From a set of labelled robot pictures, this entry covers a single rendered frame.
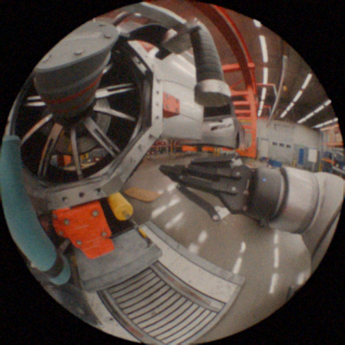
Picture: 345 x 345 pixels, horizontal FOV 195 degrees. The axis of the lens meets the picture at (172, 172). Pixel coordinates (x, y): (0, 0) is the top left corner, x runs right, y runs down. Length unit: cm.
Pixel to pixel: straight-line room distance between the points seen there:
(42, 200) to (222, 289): 75
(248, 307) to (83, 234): 83
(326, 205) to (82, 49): 30
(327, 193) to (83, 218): 41
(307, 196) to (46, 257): 36
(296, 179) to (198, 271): 61
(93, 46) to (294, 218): 30
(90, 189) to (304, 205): 36
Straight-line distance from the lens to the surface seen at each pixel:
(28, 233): 21
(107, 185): 26
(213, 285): 66
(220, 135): 249
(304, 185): 15
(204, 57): 15
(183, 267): 67
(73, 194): 27
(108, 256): 59
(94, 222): 29
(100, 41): 18
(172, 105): 39
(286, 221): 15
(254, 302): 83
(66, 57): 16
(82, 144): 51
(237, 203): 15
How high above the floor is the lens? 69
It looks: 15 degrees down
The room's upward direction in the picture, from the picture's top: straight up
